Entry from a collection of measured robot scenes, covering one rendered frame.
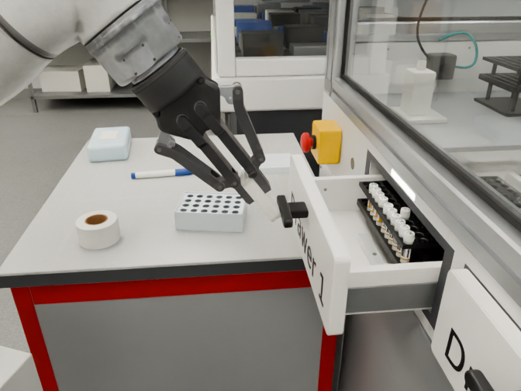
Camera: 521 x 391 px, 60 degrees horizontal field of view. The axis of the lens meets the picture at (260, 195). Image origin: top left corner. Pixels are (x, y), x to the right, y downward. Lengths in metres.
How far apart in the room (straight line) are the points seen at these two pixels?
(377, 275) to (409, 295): 0.05
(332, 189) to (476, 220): 0.31
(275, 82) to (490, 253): 1.01
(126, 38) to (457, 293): 0.40
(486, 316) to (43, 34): 0.48
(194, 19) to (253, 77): 3.37
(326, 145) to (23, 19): 0.58
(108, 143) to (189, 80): 0.69
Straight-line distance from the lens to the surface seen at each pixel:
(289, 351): 0.92
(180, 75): 0.50
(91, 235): 0.81
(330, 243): 0.49
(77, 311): 0.86
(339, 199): 0.74
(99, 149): 1.17
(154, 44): 0.49
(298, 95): 1.38
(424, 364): 0.63
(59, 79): 4.63
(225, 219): 0.82
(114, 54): 0.49
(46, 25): 0.50
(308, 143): 0.90
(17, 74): 0.53
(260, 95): 1.37
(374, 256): 0.63
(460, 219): 0.50
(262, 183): 0.57
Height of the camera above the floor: 1.19
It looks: 27 degrees down
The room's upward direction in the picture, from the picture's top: straight up
